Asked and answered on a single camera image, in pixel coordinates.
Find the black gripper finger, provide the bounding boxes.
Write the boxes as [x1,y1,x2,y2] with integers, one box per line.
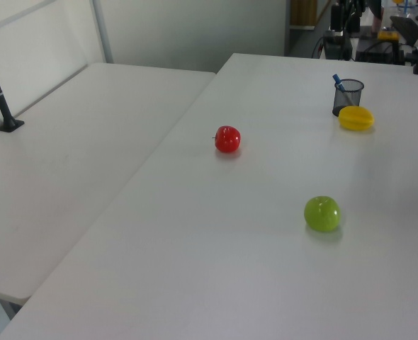
[324,30,344,60]
[343,30,353,60]

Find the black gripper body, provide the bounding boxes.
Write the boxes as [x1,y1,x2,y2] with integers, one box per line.
[330,2,361,35]

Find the black mesh pen holder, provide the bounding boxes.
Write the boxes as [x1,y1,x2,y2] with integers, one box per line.
[332,79,366,118]

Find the black equipment box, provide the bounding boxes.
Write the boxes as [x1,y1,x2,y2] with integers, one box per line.
[354,36,407,65]

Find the wooden cabinet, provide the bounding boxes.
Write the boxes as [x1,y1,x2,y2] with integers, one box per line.
[289,0,318,28]

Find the yellow handheld device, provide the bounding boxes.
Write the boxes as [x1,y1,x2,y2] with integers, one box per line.
[376,30,400,42]

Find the black keyboard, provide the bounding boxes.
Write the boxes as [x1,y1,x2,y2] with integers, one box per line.
[389,15,418,47]

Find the yellow plastic starfruit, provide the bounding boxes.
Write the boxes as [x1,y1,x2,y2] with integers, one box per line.
[338,106,375,132]

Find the red plastic apple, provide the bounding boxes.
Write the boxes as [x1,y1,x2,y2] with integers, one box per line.
[212,125,242,154]

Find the green plastic apple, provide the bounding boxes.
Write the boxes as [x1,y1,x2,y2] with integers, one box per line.
[303,195,342,233]

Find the white partition frame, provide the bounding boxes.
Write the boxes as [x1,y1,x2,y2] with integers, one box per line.
[0,0,115,142]

